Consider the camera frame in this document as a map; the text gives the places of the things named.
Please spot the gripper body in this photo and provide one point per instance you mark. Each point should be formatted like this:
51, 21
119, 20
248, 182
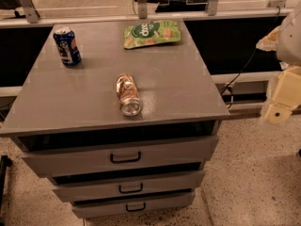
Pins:
291, 40

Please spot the orange soda can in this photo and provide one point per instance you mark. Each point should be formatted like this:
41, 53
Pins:
129, 102

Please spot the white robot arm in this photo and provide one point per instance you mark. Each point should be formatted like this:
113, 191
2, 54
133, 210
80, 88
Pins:
285, 40

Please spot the blue soda can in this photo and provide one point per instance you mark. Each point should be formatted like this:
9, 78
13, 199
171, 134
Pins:
66, 45

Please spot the top grey drawer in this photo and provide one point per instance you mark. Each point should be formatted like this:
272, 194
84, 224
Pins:
125, 156

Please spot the grey drawer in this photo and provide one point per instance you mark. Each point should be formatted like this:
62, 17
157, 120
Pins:
125, 156
122, 187
128, 206

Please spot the bottom grey drawer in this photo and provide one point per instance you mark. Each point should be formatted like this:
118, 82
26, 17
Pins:
128, 206

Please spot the green snack bag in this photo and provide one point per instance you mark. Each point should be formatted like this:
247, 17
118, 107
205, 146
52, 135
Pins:
152, 33

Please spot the grey drawer cabinet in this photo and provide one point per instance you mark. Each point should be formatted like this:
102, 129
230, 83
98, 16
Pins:
126, 130

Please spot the middle grey drawer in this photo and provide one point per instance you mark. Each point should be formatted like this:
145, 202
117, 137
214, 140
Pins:
122, 187

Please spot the grey metal railing frame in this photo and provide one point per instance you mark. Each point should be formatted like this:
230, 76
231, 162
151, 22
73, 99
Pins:
49, 12

